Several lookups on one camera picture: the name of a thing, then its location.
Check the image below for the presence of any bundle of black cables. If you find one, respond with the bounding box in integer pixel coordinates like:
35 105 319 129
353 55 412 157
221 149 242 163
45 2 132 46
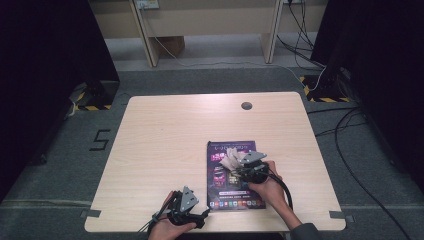
276 0 327 69

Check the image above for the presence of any stand base with hazard tape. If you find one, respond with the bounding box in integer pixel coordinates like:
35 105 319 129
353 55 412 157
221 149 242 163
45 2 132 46
298 74 351 104
69 79 120 112

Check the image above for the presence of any long black floor cable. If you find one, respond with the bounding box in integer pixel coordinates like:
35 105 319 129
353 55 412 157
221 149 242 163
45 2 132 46
334 106 413 240

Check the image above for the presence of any brown cardboard box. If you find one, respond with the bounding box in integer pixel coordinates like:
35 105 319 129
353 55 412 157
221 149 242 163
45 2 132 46
155 35 186 58

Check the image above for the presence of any white power outlet strip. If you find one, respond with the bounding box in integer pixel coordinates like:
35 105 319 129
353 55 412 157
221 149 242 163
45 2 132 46
135 0 160 10

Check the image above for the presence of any beige wooden desk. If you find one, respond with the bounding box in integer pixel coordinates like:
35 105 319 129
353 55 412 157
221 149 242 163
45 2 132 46
88 0 329 69

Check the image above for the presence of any long white cable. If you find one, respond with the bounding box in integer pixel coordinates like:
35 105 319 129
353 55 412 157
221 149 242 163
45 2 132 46
141 6 328 93

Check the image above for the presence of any black curtain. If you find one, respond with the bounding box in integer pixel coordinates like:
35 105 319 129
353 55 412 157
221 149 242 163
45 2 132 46
309 0 424 196
0 0 120 203

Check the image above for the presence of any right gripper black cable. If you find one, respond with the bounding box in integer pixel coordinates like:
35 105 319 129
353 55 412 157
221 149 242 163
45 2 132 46
266 169 295 212

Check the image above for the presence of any person's left hand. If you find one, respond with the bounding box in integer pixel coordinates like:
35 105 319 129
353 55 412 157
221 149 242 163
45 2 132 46
147 190 198 240

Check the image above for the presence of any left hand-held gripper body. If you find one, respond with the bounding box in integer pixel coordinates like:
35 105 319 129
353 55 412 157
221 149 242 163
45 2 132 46
165 185 204 229

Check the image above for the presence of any grey tape piece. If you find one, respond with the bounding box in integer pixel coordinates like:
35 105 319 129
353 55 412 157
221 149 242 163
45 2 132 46
328 210 355 224
79 209 102 220

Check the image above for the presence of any red glossy magazine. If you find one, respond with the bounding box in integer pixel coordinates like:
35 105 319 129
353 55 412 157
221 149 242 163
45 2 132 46
205 139 267 211

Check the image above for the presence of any short black floor cable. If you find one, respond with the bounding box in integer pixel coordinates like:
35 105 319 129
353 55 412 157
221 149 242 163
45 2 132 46
306 105 368 138

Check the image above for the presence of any person's right hand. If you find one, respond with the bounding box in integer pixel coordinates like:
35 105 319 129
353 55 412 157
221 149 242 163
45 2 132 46
247 160 288 210

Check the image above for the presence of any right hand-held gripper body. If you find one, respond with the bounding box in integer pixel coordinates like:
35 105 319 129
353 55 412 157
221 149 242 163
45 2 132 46
234 150 271 185

